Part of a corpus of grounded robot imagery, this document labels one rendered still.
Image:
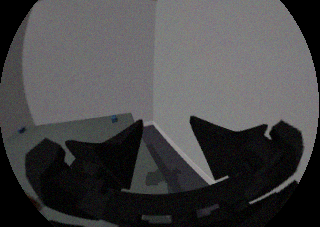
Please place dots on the small blue block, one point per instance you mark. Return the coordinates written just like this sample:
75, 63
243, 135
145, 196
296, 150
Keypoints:
114, 118
21, 130

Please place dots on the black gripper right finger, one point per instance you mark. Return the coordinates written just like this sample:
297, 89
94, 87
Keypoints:
220, 145

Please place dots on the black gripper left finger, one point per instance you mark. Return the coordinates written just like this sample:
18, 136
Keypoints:
117, 155

